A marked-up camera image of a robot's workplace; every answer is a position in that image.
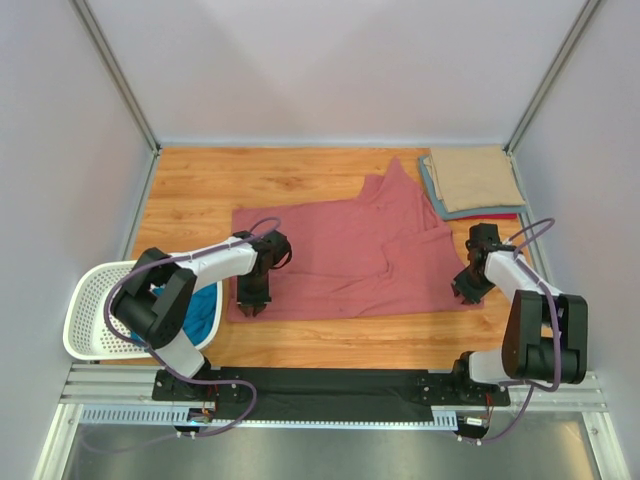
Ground pink t shirt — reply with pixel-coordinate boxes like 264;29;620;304
232;159;469;322

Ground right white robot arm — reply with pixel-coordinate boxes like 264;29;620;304
452;223;588;392

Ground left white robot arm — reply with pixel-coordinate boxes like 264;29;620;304
103;230;292;402

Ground blue t shirt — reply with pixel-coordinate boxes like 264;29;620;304
149;283;221;351

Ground folded red t shirt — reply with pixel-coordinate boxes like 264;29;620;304
460;213;518;220

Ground folded grey-blue t shirt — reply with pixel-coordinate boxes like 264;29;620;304
418;156;526;221

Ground folded beige t shirt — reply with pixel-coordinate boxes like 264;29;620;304
430;145;525;212

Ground white plastic laundry basket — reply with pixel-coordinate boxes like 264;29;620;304
63;260;224;361

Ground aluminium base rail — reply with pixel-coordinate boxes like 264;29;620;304
60;364;606;431

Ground right aluminium frame post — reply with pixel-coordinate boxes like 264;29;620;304
503;0;605;156

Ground aluminium frame post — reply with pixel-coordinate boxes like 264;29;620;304
69;0;161;154
503;0;605;156

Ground left aluminium frame post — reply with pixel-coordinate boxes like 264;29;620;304
69;0;161;154

